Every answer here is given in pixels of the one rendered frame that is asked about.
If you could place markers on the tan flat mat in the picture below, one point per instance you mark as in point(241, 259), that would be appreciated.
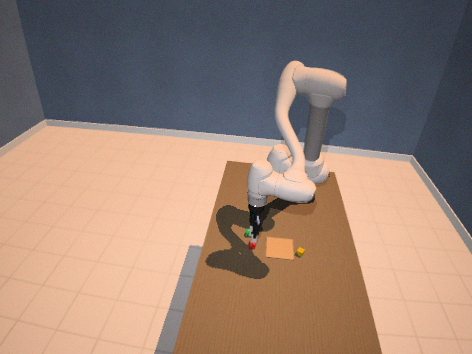
point(279, 248)

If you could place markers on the yellow die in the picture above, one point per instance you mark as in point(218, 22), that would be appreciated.
point(300, 252)

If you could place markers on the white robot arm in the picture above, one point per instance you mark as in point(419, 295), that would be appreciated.
point(299, 171)

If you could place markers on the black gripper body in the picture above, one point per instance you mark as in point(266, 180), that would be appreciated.
point(256, 210)

